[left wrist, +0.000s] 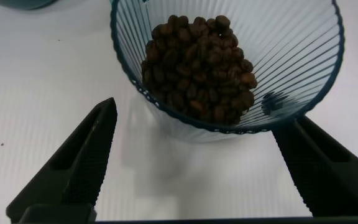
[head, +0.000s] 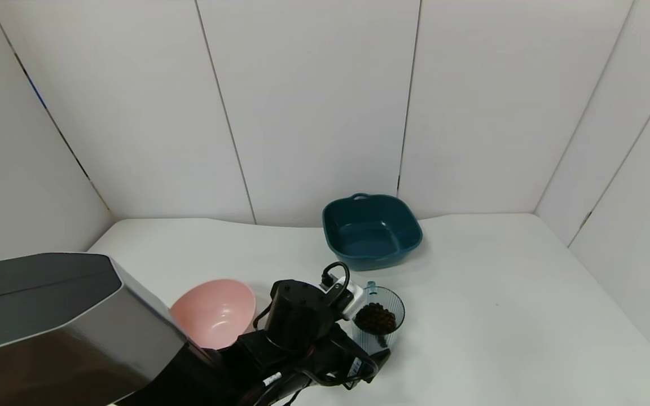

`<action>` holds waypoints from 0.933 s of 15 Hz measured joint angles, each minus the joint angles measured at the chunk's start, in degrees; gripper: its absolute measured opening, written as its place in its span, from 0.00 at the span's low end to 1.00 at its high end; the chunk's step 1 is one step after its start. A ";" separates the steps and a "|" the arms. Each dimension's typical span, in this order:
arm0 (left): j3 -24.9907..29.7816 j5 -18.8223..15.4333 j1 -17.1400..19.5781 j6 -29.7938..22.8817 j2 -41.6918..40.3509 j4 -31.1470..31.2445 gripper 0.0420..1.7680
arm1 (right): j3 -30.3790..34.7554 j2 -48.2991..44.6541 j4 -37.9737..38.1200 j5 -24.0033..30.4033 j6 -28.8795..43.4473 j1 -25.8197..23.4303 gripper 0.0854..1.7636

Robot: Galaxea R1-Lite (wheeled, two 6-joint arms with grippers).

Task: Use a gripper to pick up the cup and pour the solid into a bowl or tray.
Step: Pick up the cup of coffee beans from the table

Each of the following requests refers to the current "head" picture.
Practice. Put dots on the pink round bowl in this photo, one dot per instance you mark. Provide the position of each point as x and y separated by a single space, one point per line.
218 316

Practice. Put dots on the teal square bowl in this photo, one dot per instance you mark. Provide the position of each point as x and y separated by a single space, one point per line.
370 239

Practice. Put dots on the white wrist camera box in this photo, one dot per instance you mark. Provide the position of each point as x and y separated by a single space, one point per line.
350 298

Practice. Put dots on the brown solid pieces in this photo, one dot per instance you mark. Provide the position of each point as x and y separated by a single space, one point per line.
377 318

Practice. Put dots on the ribbed clear blue cup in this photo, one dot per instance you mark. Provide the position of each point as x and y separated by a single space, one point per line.
395 307

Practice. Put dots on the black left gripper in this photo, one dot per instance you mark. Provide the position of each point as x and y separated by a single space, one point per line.
368 365

